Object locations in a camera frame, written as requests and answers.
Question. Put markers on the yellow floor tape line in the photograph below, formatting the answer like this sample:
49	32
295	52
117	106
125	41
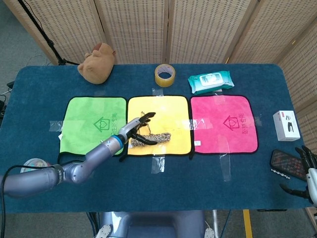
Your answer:
247	225

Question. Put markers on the pink microfibre cloth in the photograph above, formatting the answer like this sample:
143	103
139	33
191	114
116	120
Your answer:
213	141

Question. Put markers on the yellow microfibre cloth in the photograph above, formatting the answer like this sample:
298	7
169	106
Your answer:
168	109

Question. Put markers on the green microfibre cloth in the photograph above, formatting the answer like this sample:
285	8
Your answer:
84	111

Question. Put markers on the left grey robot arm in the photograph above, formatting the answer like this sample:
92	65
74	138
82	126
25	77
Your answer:
81	168

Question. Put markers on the clear tub of binder clips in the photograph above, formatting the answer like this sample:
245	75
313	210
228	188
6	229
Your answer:
37	162

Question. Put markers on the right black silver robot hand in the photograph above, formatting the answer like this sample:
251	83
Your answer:
312	178

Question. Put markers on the clear tape strip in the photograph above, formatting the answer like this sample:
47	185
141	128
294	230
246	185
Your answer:
225	168
257	120
158	164
157	92
55	126
198	124

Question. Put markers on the teal wet wipes pack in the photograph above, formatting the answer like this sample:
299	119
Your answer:
210	81

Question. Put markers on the white product box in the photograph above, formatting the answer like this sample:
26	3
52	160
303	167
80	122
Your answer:
286	126

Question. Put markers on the black smartphone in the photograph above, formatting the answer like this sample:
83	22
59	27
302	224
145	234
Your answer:
284	161

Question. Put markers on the brown plush toy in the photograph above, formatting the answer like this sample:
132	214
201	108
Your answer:
95	67

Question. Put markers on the grey robot torso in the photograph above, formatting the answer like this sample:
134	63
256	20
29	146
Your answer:
158	224

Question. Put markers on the yellow packing tape roll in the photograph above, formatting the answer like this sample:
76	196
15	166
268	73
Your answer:
164	80

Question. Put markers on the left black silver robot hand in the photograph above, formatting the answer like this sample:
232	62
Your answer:
130	129

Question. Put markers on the black tripod stand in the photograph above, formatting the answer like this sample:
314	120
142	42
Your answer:
47	41

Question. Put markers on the blue table cover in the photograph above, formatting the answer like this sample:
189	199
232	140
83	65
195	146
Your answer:
158	193

